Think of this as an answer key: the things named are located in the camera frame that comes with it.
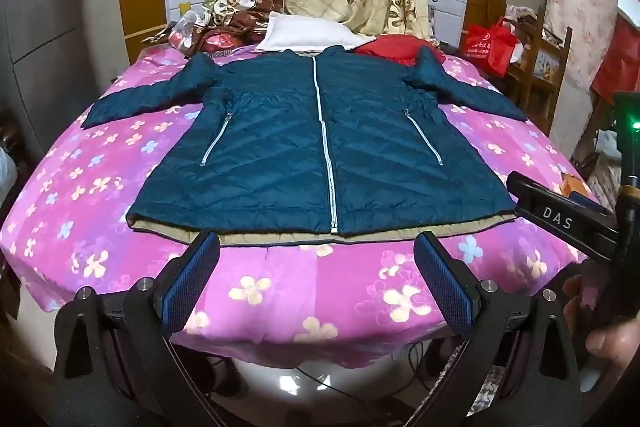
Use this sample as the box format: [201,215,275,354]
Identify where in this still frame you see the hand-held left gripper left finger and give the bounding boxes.
[52,231,221,427]

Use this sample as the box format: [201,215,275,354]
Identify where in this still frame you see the grey wardrobe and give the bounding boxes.
[0,0,126,148]

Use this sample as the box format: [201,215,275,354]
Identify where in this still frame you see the white pillow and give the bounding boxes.
[257,12,368,54]

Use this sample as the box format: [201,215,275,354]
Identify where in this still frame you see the teal quilted jacket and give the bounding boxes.
[82,44,528,249]

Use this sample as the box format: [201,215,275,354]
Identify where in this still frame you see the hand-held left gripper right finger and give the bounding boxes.
[414,231,593,427]

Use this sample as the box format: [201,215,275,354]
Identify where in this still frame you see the red ruffled pillow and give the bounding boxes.
[356,34,447,68]

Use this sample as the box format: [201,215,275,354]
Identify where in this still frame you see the red shopping bag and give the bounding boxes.
[462,18,519,76]

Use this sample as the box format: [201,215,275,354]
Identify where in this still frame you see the red sheet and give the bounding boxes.
[591,14,640,104]

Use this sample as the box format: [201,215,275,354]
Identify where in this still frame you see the pink floral bed sheet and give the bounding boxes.
[0,42,601,358]

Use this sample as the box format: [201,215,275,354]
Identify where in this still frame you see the person's right hand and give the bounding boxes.
[562,274,640,387]

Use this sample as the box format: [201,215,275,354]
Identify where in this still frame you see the white bag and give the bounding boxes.
[0,146,21,204]

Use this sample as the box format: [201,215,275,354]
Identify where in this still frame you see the clear plastic bag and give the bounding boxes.
[169,9,211,58]

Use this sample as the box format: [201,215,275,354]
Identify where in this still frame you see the white paper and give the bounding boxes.
[617,0,640,28]

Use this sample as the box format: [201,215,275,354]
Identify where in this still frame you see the wooden chair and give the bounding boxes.
[502,7,574,118]

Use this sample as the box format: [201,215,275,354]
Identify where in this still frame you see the red shiny packet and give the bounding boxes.
[205,33,237,52]

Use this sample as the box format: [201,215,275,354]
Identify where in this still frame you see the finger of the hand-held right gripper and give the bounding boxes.
[569,190,615,219]
[506,172,621,260]

